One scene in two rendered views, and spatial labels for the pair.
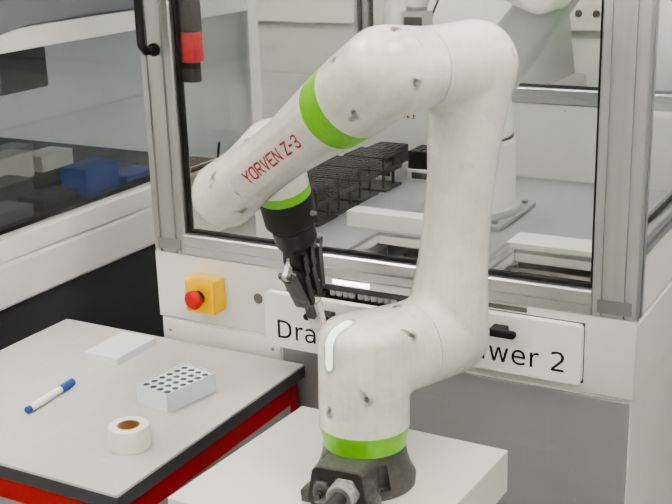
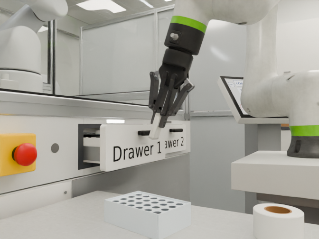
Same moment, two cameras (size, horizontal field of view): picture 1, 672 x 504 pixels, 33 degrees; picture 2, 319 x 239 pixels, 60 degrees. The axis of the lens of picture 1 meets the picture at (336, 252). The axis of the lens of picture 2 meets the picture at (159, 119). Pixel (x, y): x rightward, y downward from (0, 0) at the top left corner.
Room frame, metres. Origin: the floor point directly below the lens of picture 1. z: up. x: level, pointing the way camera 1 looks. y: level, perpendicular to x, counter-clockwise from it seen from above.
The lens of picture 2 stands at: (1.94, 0.78, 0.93)
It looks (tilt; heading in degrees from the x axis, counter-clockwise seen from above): 1 degrees up; 270
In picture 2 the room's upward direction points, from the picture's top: straight up
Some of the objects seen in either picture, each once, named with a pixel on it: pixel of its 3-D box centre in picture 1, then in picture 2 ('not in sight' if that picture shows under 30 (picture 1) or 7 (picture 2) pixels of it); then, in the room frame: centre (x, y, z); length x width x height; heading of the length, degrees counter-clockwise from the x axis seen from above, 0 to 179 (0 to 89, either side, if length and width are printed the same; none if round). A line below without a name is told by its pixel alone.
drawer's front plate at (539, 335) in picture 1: (503, 342); (168, 138); (1.90, -0.30, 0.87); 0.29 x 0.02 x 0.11; 60
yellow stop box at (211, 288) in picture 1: (204, 294); (12, 153); (2.21, 0.27, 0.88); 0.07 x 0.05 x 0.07; 60
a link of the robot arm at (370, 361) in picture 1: (370, 376); (307, 103); (1.50, -0.04, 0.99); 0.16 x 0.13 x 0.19; 130
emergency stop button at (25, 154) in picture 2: (194, 299); (23, 154); (2.18, 0.29, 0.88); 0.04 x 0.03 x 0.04; 60
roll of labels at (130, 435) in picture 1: (129, 435); (277, 223); (1.76, 0.36, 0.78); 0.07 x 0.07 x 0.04
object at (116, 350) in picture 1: (120, 347); not in sight; (2.19, 0.45, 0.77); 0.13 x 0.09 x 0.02; 151
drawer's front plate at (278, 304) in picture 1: (332, 328); (137, 144); (2.00, 0.01, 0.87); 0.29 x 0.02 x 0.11; 60
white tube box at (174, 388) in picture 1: (176, 387); (146, 212); (1.96, 0.31, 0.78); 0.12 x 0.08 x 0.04; 140
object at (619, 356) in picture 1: (466, 250); (25, 138); (2.46, -0.30, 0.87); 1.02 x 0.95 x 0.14; 60
